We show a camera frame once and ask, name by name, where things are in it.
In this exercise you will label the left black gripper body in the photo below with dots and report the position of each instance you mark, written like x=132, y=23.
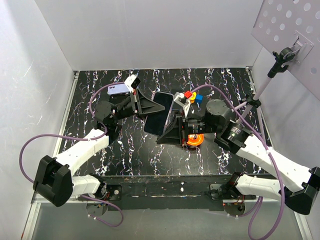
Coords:
x=134, y=102

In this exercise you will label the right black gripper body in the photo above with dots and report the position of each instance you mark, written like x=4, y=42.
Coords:
x=184, y=130

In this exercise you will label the lilac phone case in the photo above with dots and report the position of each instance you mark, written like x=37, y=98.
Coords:
x=116, y=89

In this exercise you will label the clear transparent phone case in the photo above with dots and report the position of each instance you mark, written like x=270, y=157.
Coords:
x=171, y=110

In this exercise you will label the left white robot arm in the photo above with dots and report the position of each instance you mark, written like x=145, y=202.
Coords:
x=55, y=178

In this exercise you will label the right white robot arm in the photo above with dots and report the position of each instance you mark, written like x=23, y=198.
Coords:
x=296, y=184

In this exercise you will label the red orange oval tray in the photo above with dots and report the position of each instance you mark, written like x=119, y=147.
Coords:
x=195, y=140

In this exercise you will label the yellow round toy block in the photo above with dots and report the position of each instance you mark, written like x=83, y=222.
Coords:
x=192, y=99

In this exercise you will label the blue cube toy block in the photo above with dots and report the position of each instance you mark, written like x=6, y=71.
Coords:
x=199, y=99

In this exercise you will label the perforated lilac panel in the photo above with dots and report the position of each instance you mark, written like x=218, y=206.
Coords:
x=293, y=24

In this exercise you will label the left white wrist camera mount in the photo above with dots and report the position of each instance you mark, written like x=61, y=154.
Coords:
x=132, y=82

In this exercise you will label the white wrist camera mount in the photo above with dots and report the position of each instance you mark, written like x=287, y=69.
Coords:
x=132, y=82
x=181, y=102

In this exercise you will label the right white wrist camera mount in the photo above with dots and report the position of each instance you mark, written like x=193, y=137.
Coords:
x=181, y=102

